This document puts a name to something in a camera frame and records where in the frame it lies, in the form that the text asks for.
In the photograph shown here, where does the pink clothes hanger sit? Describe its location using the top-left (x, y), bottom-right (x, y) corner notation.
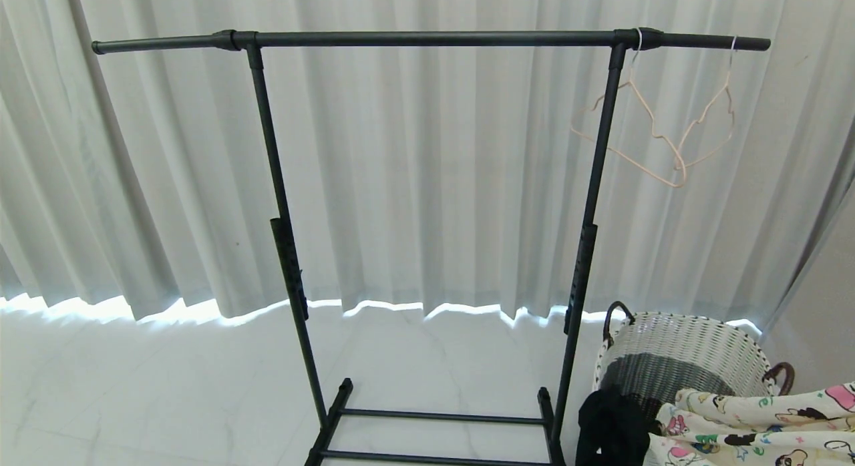
top-left (570, 49), bottom-right (687, 188)
top-left (673, 49), bottom-right (737, 172)

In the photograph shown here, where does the cream printed garment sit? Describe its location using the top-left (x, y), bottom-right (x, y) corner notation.
top-left (645, 383), bottom-right (855, 466)

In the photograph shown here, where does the black clothes rack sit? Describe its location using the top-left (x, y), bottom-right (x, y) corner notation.
top-left (92, 27), bottom-right (772, 466)

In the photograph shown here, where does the white laundry basket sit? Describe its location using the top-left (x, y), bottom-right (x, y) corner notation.
top-left (593, 301), bottom-right (797, 423)

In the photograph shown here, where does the white curtain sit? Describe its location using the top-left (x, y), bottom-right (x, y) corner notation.
top-left (0, 0), bottom-right (855, 323)

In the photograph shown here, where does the black garment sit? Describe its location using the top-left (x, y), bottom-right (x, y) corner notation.
top-left (576, 385), bottom-right (659, 466)

